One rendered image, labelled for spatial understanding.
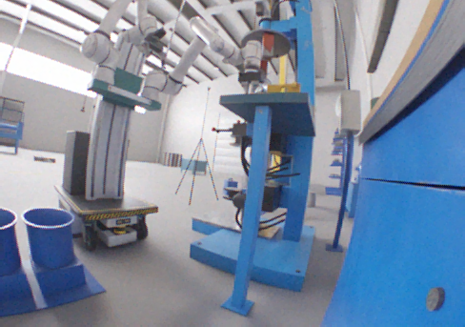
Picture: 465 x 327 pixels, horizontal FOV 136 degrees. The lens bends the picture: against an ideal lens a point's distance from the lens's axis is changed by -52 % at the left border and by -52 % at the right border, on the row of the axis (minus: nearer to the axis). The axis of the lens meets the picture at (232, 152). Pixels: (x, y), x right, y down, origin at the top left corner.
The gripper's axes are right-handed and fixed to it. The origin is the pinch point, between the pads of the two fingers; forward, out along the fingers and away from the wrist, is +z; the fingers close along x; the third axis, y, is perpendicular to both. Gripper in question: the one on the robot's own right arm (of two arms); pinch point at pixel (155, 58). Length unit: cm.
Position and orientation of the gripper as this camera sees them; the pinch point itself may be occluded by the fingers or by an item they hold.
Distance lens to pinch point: 112.6
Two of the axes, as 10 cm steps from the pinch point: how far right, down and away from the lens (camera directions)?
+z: 3.1, 9.5, -0.8
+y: -8.9, 3.2, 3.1
